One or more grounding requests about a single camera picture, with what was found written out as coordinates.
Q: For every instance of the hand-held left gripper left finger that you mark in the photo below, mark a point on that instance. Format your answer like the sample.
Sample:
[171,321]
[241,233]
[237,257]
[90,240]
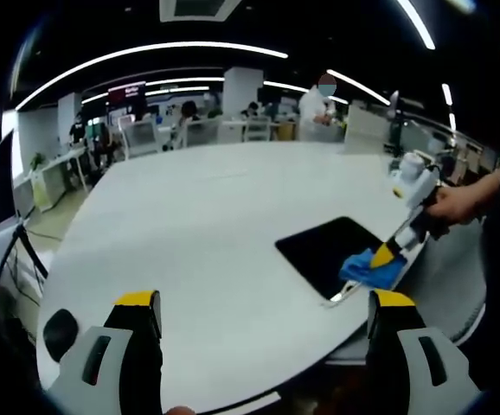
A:
[116,372]

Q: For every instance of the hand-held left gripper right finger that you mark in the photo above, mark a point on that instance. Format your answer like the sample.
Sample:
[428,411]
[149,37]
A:
[410,372]

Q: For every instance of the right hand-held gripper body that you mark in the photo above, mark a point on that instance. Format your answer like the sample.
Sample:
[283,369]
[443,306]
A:
[418,186]

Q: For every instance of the blue cleaning cloth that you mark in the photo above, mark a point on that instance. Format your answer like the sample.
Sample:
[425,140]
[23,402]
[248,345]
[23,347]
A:
[367,272]

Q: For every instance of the person's right hand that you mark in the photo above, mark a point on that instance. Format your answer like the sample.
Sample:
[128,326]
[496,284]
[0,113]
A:
[453,205]

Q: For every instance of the person's left hand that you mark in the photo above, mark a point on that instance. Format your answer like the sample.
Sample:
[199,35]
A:
[180,410]

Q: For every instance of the black computer mouse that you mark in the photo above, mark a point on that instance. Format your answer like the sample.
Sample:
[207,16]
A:
[59,335]

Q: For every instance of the grey stand lamp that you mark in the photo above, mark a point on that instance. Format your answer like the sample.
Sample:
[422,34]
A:
[396,116]

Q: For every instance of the white partition board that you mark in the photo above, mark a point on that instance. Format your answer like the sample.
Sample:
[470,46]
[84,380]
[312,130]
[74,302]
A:
[367,129]

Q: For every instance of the black monitor stand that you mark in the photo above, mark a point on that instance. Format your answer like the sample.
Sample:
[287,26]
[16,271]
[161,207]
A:
[23,255]

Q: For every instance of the curved ceiling light strip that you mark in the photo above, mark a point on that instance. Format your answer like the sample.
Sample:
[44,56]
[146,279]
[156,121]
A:
[146,52]
[416,21]

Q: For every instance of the white mesh office chair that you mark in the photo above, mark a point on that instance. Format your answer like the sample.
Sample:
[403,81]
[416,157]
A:
[204,132]
[142,138]
[258,129]

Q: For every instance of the long white side desk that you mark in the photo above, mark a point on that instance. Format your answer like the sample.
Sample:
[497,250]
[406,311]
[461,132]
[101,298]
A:
[55,166]

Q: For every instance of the green potted plant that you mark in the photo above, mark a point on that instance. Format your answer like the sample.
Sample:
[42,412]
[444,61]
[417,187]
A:
[37,161]

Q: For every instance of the red display screen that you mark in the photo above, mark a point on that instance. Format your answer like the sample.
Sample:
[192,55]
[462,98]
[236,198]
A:
[125,94]

